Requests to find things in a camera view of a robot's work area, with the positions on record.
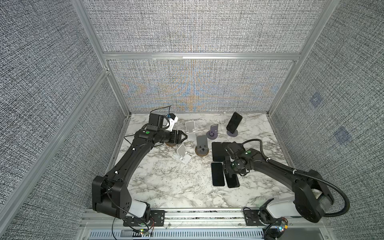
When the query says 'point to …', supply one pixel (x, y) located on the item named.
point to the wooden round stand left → (171, 144)
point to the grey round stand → (212, 134)
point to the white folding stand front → (182, 155)
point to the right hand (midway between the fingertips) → (228, 168)
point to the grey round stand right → (232, 135)
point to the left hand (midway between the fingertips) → (181, 136)
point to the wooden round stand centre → (201, 149)
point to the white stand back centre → (190, 130)
